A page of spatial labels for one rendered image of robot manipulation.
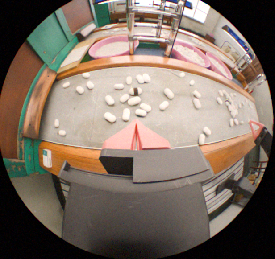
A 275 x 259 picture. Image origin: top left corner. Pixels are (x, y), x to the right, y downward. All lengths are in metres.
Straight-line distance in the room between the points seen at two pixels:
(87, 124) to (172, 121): 0.25
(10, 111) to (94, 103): 0.36
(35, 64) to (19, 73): 0.09
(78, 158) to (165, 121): 0.27
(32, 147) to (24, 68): 0.32
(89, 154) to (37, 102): 0.29
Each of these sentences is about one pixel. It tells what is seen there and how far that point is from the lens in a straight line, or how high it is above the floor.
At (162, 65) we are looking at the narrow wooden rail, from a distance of 0.37.
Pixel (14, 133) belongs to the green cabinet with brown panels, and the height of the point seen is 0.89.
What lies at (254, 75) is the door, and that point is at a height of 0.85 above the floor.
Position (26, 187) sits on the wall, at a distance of 1.47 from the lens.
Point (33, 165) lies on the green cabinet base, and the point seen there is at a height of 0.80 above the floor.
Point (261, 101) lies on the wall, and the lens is 4.87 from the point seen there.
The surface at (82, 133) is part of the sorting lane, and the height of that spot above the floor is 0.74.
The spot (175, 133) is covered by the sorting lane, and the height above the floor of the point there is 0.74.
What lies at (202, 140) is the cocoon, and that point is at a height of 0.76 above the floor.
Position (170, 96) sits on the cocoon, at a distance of 0.28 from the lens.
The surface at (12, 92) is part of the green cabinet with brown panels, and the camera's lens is 0.45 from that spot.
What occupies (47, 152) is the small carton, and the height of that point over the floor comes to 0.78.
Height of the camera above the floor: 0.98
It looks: 76 degrees down
